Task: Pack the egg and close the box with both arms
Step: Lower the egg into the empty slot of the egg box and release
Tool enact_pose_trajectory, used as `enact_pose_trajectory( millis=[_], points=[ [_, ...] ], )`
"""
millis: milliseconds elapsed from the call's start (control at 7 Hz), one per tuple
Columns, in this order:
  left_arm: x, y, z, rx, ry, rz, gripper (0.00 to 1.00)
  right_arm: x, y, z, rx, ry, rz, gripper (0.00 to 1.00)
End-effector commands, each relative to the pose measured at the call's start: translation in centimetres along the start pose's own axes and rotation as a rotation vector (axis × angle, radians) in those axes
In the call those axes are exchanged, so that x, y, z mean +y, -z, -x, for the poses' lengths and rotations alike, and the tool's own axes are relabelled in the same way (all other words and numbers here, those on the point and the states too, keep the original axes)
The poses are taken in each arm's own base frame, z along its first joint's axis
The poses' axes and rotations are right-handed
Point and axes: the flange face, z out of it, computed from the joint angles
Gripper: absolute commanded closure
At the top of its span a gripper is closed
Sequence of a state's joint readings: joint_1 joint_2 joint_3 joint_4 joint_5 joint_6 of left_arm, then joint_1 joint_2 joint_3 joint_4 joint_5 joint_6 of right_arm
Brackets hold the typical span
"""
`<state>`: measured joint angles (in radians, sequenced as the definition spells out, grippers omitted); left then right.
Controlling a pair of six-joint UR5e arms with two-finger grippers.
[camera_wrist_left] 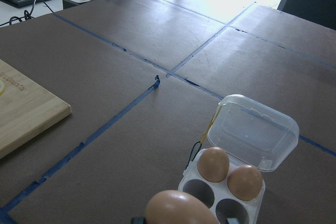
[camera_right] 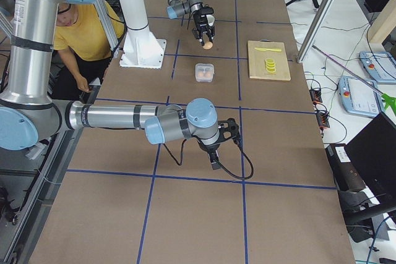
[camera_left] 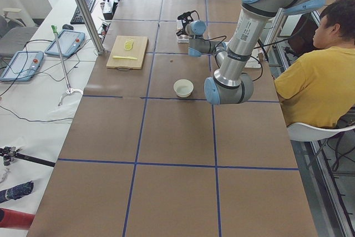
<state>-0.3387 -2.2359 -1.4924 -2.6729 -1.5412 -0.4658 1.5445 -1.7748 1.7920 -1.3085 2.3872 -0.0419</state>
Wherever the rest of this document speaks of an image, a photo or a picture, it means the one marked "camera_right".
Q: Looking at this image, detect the black monitor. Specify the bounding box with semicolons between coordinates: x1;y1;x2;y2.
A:
345;112;395;198

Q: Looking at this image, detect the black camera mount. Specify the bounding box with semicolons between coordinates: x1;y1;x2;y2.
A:
217;117;241;147

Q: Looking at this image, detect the blue teach pendant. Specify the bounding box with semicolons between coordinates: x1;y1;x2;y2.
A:
359;51;395;85
338;75;385;117

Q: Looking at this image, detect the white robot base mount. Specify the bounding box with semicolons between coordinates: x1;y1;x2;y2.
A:
119;0;166;69

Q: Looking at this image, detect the aluminium frame post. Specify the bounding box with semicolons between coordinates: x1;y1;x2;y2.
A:
296;0;334;63

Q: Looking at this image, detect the person in yellow shirt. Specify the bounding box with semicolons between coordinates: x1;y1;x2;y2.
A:
52;2;112;101

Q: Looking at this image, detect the clear plastic egg box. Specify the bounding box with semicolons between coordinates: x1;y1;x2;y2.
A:
195;63;215;82

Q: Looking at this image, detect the bamboo cutting board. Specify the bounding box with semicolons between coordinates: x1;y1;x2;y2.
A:
247;40;291;81

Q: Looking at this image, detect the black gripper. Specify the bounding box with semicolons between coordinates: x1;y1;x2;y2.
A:
197;138;222;170
192;6;215;46

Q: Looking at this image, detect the white bowl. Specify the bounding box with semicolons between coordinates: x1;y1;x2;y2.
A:
207;15;215;27

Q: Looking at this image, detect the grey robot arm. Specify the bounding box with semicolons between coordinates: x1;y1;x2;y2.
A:
166;0;215;49
1;0;225;169

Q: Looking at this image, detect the yellow plastic knife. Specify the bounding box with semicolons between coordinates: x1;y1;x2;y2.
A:
254;47;282;53

